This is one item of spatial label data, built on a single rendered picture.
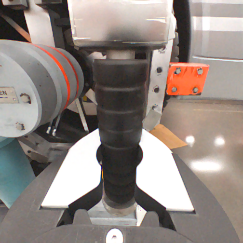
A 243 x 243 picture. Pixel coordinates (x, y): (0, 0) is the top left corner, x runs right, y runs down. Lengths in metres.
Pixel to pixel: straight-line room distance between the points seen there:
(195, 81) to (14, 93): 0.33
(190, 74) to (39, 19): 0.33
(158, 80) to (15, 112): 0.27
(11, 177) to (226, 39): 0.74
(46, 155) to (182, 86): 0.44
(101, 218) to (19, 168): 0.53
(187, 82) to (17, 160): 0.44
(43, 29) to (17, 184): 0.36
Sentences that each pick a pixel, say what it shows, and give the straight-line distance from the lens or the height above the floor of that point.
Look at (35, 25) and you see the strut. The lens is 0.35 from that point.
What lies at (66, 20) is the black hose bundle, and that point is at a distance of 0.34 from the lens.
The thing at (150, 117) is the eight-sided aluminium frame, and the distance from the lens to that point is 0.33.
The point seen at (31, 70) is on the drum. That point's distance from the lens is 0.20.
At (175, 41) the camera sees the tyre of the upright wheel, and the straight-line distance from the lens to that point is 0.40.
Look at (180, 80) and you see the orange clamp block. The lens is 0.32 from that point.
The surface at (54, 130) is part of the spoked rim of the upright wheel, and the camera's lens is 0.54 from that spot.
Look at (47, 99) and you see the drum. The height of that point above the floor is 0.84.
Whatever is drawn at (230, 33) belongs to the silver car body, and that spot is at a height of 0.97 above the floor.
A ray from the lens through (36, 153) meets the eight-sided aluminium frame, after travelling 0.49.
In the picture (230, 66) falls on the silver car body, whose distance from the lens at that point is 0.62.
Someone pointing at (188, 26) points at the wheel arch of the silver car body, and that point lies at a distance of 0.55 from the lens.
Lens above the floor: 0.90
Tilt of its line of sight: 28 degrees down
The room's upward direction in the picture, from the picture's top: straight up
